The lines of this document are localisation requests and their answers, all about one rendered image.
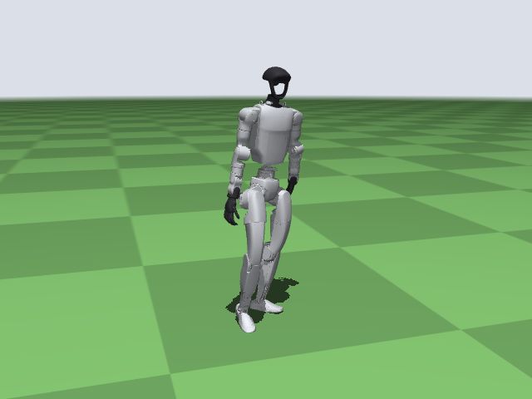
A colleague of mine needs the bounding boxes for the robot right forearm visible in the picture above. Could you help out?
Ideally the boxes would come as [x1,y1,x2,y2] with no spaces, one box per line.
[228,147,245,195]

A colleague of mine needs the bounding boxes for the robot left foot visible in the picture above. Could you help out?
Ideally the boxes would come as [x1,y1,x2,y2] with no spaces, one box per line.
[249,298,283,313]

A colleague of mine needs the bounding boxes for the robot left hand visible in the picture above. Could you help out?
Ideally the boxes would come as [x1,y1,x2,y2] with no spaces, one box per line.
[286,176,298,194]

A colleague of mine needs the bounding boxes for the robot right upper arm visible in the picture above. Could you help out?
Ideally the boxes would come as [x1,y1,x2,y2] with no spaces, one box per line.
[236,107,260,161]

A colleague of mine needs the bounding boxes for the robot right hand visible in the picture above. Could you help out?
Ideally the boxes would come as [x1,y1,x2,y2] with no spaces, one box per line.
[224,187,240,225]

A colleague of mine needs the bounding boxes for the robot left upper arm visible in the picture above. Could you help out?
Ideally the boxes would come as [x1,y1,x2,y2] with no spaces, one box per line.
[288,108,304,156]

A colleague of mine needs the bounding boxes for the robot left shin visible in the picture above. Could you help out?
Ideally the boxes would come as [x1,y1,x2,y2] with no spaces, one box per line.
[256,252,281,303]

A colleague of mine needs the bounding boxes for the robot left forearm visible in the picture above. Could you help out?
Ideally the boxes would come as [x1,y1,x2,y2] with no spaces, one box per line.
[288,153,303,182]

